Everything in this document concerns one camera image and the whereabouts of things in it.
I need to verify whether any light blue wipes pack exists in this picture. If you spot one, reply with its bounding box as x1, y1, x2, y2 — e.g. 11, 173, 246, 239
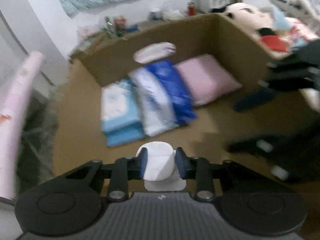
100, 78, 145, 147

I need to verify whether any blue white tissue pack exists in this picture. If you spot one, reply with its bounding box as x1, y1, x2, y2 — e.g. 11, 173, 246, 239
129, 60, 197, 137

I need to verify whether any brown cardboard box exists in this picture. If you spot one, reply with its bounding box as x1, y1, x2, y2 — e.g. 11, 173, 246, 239
54, 14, 319, 199

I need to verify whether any pink pillow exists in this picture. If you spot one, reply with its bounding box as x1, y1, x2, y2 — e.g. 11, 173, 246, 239
174, 54, 242, 107

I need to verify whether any pink-covered folding table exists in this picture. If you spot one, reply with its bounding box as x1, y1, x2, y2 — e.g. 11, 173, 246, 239
1, 51, 44, 200

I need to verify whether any plush doll red shirt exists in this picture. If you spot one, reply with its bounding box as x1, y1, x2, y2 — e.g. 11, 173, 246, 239
212, 2, 291, 53

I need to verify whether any white oval box handle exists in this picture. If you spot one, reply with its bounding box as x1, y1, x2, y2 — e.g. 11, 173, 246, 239
133, 42, 176, 64

